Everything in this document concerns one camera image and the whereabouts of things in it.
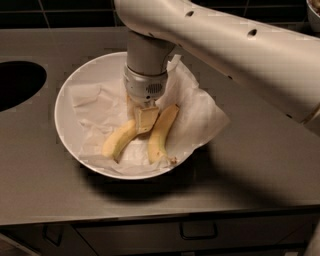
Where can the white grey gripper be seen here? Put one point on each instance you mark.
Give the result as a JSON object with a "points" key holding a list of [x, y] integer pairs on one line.
{"points": [[144, 87]]}

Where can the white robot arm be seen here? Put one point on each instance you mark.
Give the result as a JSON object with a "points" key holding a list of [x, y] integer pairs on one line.
{"points": [[279, 65]]}

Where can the white round bowl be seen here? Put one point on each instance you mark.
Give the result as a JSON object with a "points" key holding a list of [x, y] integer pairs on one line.
{"points": [[66, 110]]}

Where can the right yellow banana with stem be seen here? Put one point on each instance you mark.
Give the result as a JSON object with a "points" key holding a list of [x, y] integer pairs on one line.
{"points": [[157, 141]]}

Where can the white crumpled paper sheet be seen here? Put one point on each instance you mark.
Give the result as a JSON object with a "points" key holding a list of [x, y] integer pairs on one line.
{"points": [[199, 119]]}

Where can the white container at top right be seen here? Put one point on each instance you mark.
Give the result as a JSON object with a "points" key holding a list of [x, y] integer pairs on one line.
{"points": [[313, 13]]}

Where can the grey cabinet door with handle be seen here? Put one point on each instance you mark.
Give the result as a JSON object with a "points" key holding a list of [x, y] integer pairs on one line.
{"points": [[50, 239]]}

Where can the grey drawer with black handle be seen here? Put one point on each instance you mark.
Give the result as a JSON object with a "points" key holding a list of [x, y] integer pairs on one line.
{"points": [[217, 235]]}

